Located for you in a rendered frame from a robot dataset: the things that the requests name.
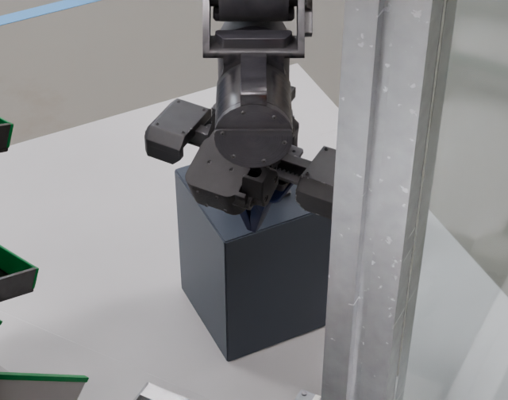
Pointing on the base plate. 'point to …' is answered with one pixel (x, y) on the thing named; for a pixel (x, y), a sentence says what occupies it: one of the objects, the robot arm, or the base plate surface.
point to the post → (376, 190)
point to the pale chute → (28, 380)
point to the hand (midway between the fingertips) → (254, 199)
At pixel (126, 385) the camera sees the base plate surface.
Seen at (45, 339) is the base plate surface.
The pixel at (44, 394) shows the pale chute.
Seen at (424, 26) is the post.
